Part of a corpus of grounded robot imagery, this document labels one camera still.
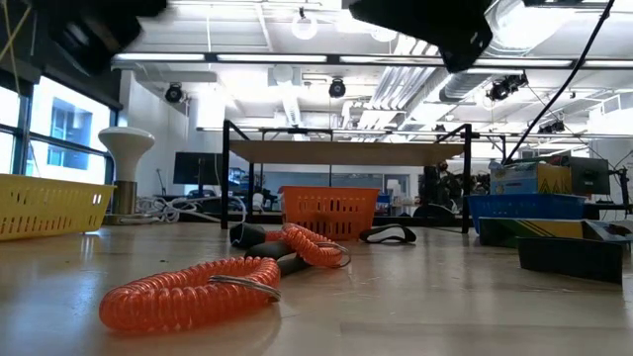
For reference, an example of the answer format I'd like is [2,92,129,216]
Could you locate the wooden desk shelf riser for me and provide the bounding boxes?
[220,119,474,235]

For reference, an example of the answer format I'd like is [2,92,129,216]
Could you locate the silver ventilation duct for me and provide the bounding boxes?
[437,68,496,104]

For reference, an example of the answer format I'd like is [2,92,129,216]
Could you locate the round white pendant light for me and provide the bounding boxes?
[290,7,319,42]

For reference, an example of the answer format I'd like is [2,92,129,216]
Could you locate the yellow plastic basket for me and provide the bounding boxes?
[0,173,118,243]

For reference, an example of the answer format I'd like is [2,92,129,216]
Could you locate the white mushroom table lamp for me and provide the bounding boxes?
[97,126,156,226]

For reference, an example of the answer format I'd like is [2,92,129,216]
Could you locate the black computer monitor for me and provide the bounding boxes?
[172,151,225,187]

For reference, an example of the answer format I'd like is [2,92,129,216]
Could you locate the orange plastic basket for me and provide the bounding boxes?
[280,185,382,242]

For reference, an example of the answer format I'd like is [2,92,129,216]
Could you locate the black box device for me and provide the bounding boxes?
[567,156,612,196]

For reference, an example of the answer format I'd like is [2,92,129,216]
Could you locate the white lamp cable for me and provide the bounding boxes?
[134,194,248,224]

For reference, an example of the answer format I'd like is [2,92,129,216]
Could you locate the orange spiral wrist coil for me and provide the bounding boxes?
[97,255,283,333]
[263,222,353,269]

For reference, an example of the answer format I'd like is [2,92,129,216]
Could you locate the large window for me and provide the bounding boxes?
[0,73,120,185]

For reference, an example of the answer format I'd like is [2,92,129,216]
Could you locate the long ceiling light strip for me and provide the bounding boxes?
[112,51,633,70]

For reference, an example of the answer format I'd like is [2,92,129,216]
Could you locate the blue plastic basket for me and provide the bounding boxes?
[465,193,588,234]

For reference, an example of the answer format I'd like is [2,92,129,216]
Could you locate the colourful cardboard box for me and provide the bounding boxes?
[488,158,539,196]

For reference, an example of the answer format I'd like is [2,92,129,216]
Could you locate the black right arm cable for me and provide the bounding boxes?
[501,0,617,167]

